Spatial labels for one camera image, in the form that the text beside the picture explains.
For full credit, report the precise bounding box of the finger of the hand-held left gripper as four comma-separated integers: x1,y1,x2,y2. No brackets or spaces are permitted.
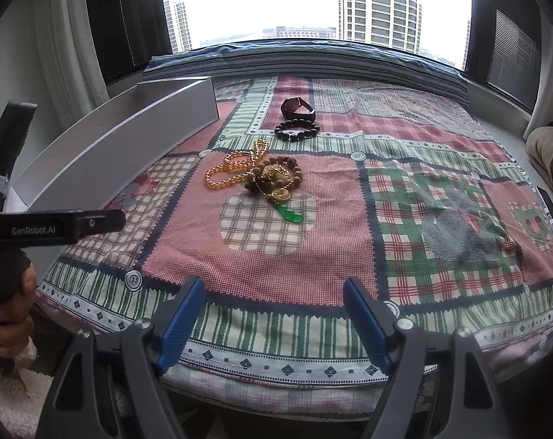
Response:
75,209,127,243

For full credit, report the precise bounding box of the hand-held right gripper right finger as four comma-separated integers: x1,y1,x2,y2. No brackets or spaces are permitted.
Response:
343,277,503,439

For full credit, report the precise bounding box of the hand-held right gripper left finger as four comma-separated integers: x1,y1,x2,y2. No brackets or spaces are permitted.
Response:
48,277,206,439

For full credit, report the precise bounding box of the long white cardboard box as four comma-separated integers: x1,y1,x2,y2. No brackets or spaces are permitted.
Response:
9,75,219,213

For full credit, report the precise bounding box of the gold chain with green pendant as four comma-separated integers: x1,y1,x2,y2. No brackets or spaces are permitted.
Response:
262,164,305,226

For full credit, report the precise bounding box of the amber bead necklace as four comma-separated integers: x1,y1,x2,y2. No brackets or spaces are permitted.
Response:
206,139,270,190

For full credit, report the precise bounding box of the wooden bead bracelet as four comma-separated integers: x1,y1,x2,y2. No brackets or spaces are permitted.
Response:
244,158,304,195

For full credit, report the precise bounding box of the dark bead bracelet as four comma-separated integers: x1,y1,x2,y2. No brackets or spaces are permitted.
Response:
274,118,320,142

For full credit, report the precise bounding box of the dark red bangle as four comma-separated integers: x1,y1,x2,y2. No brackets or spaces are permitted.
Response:
280,96,316,120

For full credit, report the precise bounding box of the person's left hand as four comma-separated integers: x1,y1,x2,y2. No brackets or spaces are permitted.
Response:
0,265,36,357

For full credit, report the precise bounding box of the patchwork plaid blanket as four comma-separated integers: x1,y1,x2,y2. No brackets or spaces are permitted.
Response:
34,75,553,421

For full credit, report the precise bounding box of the white fluffy cloth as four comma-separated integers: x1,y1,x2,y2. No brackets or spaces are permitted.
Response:
0,338,58,439

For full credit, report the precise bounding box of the slim apartment tower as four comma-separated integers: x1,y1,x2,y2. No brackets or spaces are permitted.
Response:
163,0,192,53
462,18,472,70

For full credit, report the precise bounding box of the blue striped folded bedding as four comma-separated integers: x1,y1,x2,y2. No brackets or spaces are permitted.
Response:
144,39,469,101

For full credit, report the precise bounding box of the tall high-rise tower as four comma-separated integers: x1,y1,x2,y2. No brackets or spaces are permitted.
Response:
338,0,424,53

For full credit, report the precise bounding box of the dark window frame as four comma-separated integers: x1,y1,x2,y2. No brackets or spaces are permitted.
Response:
84,0,174,85
464,0,542,110

